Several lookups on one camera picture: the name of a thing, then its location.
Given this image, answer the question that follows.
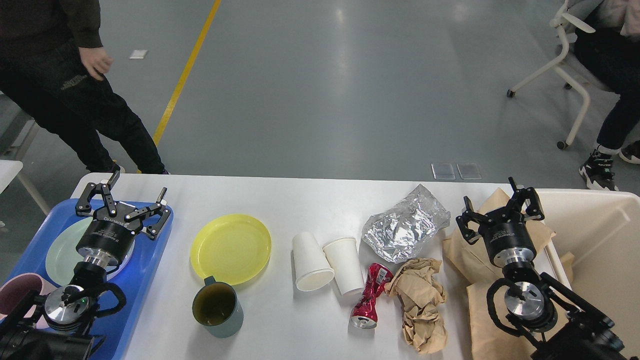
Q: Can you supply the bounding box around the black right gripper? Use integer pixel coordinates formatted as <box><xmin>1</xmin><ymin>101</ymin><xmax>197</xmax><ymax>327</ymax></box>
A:
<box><xmin>455</xmin><ymin>177</ymin><xmax>546</xmax><ymax>268</ymax></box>

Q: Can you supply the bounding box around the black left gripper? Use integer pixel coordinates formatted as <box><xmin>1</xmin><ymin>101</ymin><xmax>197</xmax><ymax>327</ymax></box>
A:
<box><xmin>75</xmin><ymin>171</ymin><xmax>172</xmax><ymax>266</ymax></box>

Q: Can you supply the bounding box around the yellow plastic plate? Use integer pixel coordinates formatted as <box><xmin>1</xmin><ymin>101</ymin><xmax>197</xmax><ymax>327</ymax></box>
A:
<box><xmin>190</xmin><ymin>214</ymin><xmax>272</xmax><ymax>286</ymax></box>

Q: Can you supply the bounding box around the dark teal mug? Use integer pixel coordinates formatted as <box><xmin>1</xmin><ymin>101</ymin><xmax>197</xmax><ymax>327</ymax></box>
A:
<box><xmin>192</xmin><ymin>276</ymin><xmax>244</xmax><ymax>338</ymax></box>

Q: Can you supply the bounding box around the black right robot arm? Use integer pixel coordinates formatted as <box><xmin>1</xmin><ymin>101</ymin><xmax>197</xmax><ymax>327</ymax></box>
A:
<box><xmin>455</xmin><ymin>177</ymin><xmax>625</xmax><ymax>360</ymax></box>

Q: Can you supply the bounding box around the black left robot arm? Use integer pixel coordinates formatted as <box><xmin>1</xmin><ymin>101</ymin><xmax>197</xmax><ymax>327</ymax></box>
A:
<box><xmin>1</xmin><ymin>172</ymin><xmax>173</xmax><ymax>360</ymax></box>

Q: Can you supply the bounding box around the brown paper bag upper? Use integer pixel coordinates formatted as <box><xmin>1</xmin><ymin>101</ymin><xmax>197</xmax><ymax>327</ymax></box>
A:
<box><xmin>442</xmin><ymin>188</ymin><xmax>556</xmax><ymax>284</ymax></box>

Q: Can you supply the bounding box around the brown paper bag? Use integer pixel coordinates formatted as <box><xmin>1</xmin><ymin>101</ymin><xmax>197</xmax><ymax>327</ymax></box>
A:
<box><xmin>466</xmin><ymin>251</ymin><xmax>576</xmax><ymax>360</ymax></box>
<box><xmin>442</xmin><ymin>188</ymin><xmax>556</xmax><ymax>284</ymax></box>

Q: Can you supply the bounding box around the blue plastic tray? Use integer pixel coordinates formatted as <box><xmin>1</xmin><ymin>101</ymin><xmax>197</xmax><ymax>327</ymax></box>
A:
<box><xmin>1</xmin><ymin>198</ymin><xmax>174</xmax><ymax>360</ymax></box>

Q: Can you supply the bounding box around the pale green plate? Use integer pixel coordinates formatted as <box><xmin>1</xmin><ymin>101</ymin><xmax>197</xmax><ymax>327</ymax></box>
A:
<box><xmin>45</xmin><ymin>216</ymin><xmax>135</xmax><ymax>287</ymax></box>

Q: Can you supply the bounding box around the beige plastic bin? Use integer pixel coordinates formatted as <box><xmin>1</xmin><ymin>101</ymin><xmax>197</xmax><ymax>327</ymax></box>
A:
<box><xmin>538</xmin><ymin>189</ymin><xmax>640</xmax><ymax>357</ymax></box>

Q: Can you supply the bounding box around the crumpled silver foil bag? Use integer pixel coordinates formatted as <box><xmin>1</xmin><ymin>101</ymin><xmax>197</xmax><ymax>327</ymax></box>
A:
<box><xmin>360</xmin><ymin>184</ymin><xmax>451</xmax><ymax>264</ymax></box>

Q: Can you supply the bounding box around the crumpled brown paper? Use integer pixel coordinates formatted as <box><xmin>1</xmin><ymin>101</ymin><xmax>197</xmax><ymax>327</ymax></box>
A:
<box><xmin>384</xmin><ymin>258</ymin><xmax>448</xmax><ymax>354</ymax></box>

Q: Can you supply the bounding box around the white side table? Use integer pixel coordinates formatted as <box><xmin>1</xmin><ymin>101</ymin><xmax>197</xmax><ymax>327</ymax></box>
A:
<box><xmin>0</xmin><ymin>159</ymin><xmax>51</xmax><ymax>215</ymax></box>

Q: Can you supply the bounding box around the pink mug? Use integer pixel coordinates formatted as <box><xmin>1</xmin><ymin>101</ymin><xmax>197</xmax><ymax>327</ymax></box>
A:
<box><xmin>0</xmin><ymin>272</ymin><xmax>57</xmax><ymax>330</ymax></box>

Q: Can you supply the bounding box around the brown paper bag lower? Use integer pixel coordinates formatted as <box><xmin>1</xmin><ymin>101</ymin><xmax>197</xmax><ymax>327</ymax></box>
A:
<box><xmin>466</xmin><ymin>251</ymin><xmax>576</xmax><ymax>360</ymax></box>

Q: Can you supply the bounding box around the white paper cup right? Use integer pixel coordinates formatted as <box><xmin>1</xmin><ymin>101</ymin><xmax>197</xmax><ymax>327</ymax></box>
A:
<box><xmin>322</xmin><ymin>236</ymin><xmax>365</xmax><ymax>296</ymax></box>

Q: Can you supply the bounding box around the white paper cup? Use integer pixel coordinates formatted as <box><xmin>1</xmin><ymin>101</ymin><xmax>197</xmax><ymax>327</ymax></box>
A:
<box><xmin>292</xmin><ymin>232</ymin><xmax>335</xmax><ymax>292</ymax></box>
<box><xmin>322</xmin><ymin>236</ymin><xmax>365</xmax><ymax>296</ymax></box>

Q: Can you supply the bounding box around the standing person in black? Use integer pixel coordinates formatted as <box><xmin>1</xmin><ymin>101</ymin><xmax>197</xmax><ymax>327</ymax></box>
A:
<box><xmin>0</xmin><ymin>0</ymin><xmax>168</xmax><ymax>174</ymax></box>

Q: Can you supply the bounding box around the crushed red soda can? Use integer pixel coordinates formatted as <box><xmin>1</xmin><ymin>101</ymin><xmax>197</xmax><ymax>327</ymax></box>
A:
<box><xmin>350</xmin><ymin>263</ymin><xmax>394</xmax><ymax>330</ymax></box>

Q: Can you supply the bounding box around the seated person in black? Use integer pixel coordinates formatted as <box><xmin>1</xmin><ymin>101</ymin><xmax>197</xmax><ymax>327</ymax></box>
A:
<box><xmin>574</xmin><ymin>0</ymin><xmax>640</xmax><ymax>191</ymax></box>

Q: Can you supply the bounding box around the white paper cup left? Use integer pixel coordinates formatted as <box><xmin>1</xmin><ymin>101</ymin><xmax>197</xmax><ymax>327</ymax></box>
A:
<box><xmin>292</xmin><ymin>232</ymin><xmax>335</xmax><ymax>292</ymax></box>

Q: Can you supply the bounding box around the white office chair right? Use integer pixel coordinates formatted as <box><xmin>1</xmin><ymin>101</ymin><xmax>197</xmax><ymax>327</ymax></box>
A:
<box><xmin>506</xmin><ymin>0</ymin><xmax>613</xmax><ymax>150</ymax></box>

